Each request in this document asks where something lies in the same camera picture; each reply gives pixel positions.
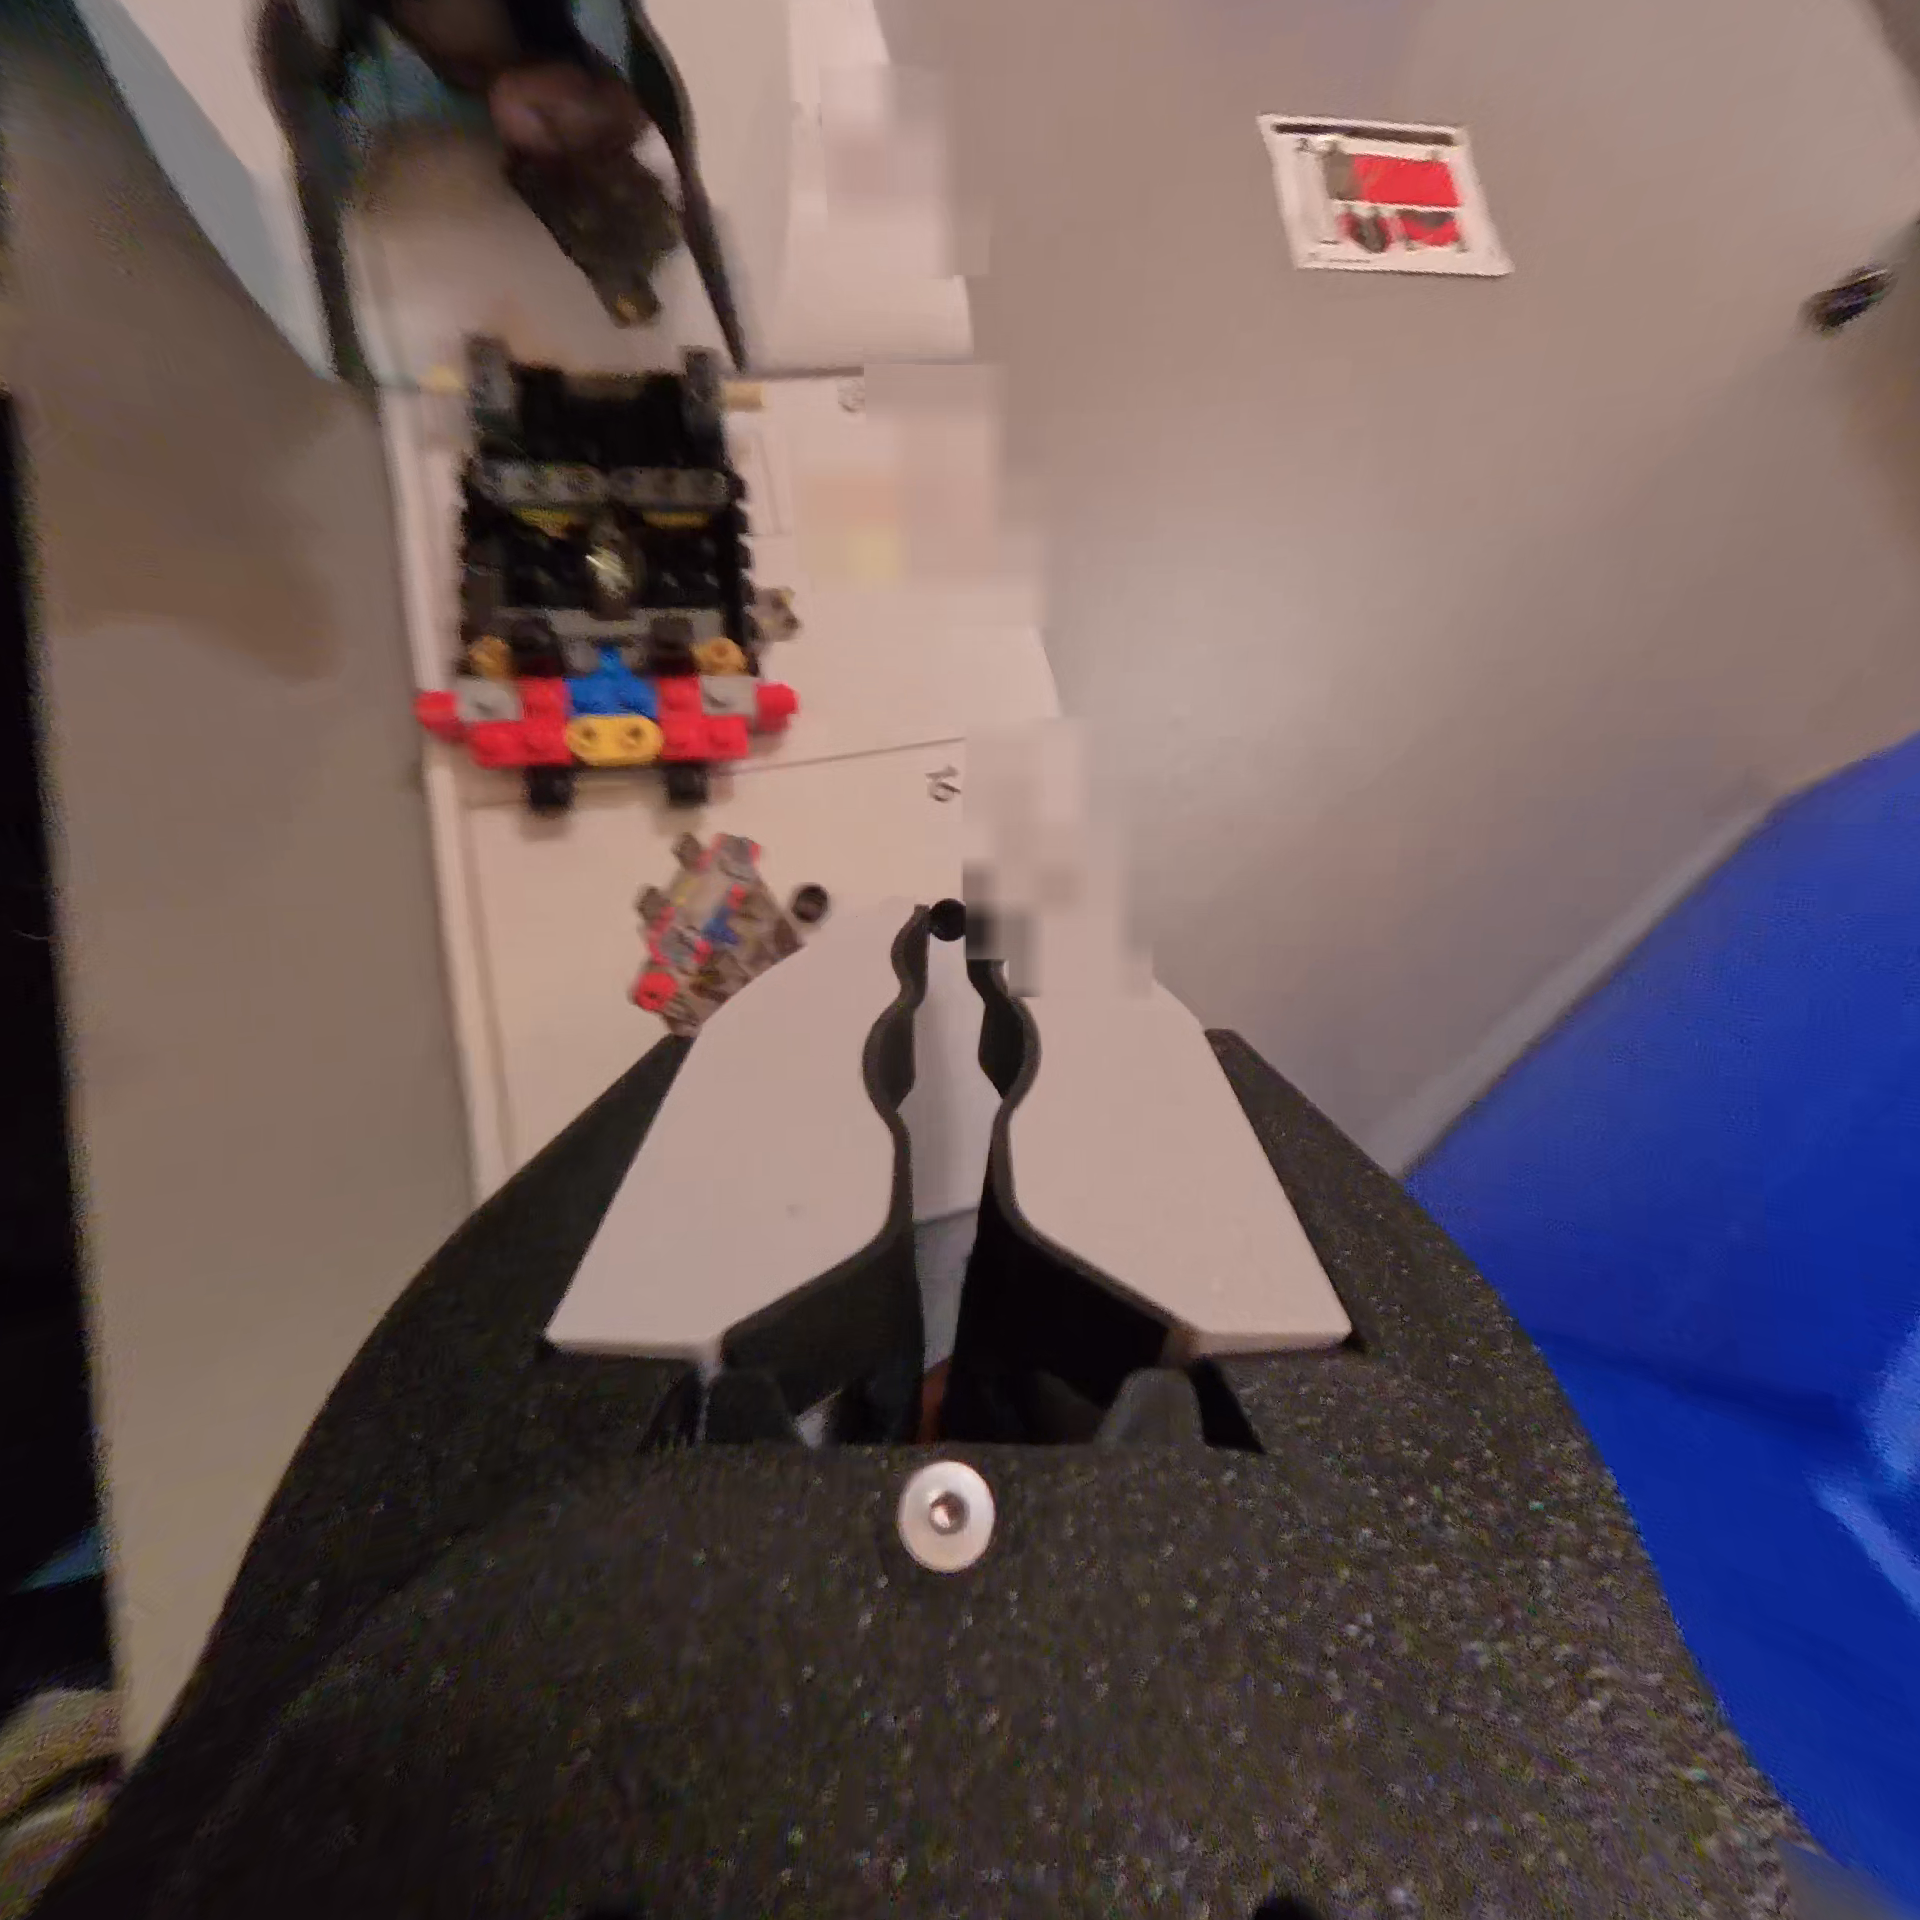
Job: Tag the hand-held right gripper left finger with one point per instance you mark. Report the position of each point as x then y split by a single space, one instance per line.
750 1170

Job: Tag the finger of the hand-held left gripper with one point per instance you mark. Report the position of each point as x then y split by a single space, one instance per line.
766 180
227 136

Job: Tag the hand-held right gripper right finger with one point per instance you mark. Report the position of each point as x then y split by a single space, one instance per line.
1170 1201

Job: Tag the black and red lego car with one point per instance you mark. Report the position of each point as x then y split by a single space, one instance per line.
600 556

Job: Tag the white lego instruction booklet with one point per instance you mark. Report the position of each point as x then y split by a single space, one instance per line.
600 856

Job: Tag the person's left hand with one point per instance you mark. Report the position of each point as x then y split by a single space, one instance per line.
548 105

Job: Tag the large blue plastic bin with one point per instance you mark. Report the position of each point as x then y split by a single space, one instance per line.
1727 1126

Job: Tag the white card with red print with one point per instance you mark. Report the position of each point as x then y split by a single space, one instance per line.
1388 196

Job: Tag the small dark object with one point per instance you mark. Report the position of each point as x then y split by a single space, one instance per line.
1848 302

